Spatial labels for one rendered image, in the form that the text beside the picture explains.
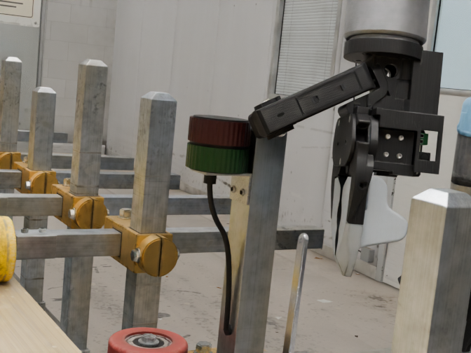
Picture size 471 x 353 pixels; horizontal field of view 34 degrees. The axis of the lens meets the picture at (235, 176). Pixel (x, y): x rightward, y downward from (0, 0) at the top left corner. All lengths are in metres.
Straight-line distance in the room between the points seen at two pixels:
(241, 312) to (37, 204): 0.54
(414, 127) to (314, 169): 4.76
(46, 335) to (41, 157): 0.67
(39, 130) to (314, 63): 4.31
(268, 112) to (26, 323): 0.35
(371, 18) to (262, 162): 0.17
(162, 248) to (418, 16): 0.44
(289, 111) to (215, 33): 6.38
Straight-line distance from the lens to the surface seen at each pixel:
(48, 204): 1.23
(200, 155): 0.71
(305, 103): 0.68
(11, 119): 1.67
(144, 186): 0.96
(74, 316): 1.25
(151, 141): 0.95
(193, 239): 1.05
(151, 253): 0.95
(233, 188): 0.75
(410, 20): 0.70
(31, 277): 1.48
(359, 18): 0.70
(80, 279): 1.23
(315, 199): 5.42
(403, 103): 0.71
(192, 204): 1.33
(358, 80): 0.69
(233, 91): 6.61
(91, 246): 1.00
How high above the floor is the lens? 1.18
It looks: 8 degrees down
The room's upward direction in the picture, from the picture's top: 6 degrees clockwise
